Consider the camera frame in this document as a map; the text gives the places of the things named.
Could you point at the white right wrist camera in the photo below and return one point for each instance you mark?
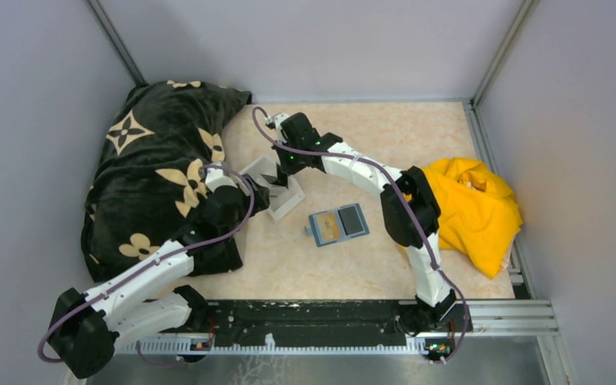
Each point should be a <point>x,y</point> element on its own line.
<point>274,122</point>

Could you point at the blue leather card holder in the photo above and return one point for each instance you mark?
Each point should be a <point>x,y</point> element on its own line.
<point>311,231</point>

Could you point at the gold striped credit card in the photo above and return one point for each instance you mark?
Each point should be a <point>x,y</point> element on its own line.
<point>328,227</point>

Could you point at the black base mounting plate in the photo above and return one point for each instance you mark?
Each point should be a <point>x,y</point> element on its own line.
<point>297,324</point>

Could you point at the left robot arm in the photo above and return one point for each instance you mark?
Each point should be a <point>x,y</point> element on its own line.
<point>127,303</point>

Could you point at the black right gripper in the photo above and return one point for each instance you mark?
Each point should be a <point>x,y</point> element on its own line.
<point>285,168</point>

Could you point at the yellow cloth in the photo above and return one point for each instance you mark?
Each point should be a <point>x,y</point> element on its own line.
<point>480,217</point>

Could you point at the black floral blanket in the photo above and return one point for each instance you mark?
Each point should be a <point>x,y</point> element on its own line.
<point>148,183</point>

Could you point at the white plastic card tray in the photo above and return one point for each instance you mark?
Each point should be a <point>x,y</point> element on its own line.
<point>277,201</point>

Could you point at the grey card stack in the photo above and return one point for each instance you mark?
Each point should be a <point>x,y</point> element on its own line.
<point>276,176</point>

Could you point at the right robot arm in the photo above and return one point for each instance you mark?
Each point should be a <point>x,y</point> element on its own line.
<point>411,213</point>

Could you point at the aluminium frame rail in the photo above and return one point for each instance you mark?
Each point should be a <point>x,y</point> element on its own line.
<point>490,318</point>

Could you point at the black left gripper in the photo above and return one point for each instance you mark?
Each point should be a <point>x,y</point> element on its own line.
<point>261,196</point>

